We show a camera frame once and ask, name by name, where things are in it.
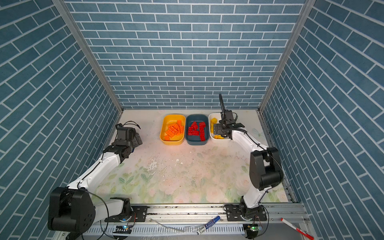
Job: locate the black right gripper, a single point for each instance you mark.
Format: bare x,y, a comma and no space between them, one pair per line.
219,128

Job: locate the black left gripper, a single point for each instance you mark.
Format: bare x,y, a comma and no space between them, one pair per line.
135,142

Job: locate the red two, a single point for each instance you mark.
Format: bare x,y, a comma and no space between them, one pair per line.
197,129

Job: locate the orange brick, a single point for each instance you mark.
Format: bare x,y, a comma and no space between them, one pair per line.
174,131

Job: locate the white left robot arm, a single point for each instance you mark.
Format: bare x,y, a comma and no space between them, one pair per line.
76,207

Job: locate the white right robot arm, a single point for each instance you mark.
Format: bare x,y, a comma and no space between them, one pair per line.
265,172

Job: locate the white plastic bin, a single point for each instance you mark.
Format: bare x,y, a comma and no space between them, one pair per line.
218,117

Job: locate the teal plastic bin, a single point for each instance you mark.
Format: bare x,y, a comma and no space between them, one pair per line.
195,140

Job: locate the yellow plastic bin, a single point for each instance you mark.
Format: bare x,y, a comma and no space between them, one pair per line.
168,119

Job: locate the blue marker pen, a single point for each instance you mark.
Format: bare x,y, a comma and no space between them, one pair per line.
208,225

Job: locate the red white marker pen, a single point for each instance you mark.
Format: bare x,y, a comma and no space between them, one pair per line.
305,234

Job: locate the aluminium front rail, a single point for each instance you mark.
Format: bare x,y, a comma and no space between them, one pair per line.
185,219

